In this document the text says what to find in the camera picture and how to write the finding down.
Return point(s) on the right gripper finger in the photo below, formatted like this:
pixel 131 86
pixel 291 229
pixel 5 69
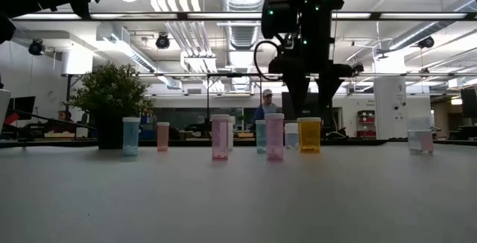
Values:
pixel 328 90
pixel 298 90

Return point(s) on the amber pill bottle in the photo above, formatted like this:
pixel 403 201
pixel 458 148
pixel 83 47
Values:
pixel 309 136

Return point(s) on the small clear pill bottle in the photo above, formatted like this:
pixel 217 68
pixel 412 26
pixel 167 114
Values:
pixel 291 138

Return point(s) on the tall pink pill bottle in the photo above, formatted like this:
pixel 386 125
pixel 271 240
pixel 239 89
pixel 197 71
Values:
pixel 220 138
pixel 274 138

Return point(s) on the teal pill bottle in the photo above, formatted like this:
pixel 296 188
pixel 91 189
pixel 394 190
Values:
pixel 260 138

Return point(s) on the wide clear pill bottle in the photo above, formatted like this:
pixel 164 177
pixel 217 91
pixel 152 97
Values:
pixel 420 142

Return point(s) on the small orange pill bottle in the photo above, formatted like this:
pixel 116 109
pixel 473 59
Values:
pixel 162 138

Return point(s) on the blue pill bottle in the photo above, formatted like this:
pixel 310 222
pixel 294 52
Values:
pixel 131 138

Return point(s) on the black background robot arm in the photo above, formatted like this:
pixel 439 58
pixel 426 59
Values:
pixel 56 119

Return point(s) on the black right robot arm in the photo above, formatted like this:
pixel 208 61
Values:
pixel 313 19

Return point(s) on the black monitor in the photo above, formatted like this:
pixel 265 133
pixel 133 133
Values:
pixel 24 105
pixel 469 103
pixel 287 105

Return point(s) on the person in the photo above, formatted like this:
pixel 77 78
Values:
pixel 267 107
pixel 64 116

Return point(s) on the black ceiling spotlight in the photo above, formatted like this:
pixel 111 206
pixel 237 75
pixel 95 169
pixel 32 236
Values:
pixel 36 47
pixel 162 41
pixel 358 68
pixel 426 42

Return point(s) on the red parts shelf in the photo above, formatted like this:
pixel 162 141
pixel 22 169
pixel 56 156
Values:
pixel 366 123

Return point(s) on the white pillar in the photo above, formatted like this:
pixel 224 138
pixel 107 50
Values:
pixel 389 105

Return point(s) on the overhead light bar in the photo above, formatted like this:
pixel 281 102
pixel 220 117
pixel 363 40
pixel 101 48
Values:
pixel 223 15

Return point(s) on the green potted plant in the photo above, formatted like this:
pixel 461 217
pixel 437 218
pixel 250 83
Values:
pixel 112 94

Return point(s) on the white panel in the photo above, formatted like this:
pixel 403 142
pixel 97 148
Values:
pixel 4 109

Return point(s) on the grey round air duct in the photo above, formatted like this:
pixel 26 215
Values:
pixel 421 32

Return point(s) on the white rectangular air duct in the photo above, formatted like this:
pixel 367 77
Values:
pixel 123 45

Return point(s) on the black aluminium rig frame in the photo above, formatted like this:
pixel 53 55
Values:
pixel 56 143

